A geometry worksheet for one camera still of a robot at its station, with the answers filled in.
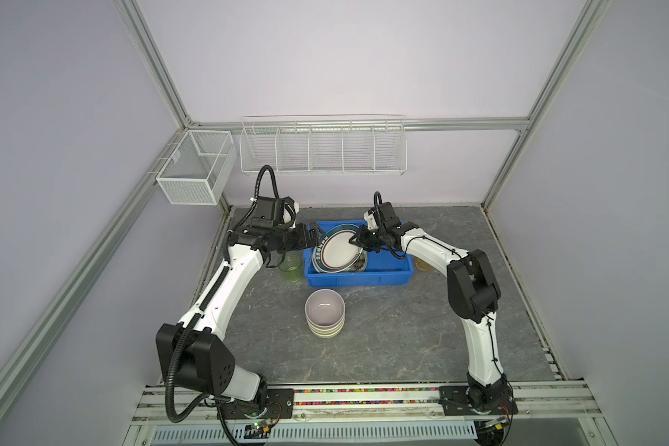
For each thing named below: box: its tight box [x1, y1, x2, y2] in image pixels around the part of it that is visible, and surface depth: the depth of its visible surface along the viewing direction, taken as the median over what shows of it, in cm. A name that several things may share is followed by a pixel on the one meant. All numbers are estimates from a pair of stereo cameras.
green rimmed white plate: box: [312, 223, 364, 274], surface depth 101 cm
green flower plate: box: [345, 249, 368, 273], surface depth 100 cm
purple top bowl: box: [304, 288, 346, 328], surface depth 82 cm
